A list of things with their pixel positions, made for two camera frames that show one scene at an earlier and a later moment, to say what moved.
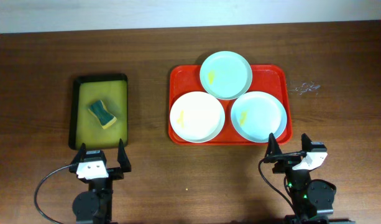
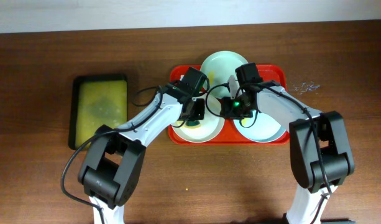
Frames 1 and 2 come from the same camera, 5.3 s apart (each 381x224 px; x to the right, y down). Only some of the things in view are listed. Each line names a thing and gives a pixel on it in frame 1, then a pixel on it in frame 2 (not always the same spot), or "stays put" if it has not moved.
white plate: [197, 117] stays put
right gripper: [283, 163] to [227, 112]
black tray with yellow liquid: [112, 89] stays put
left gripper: [114, 170] to [196, 109]
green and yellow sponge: [99, 110] to [192, 124]
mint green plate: [225, 75] stays put
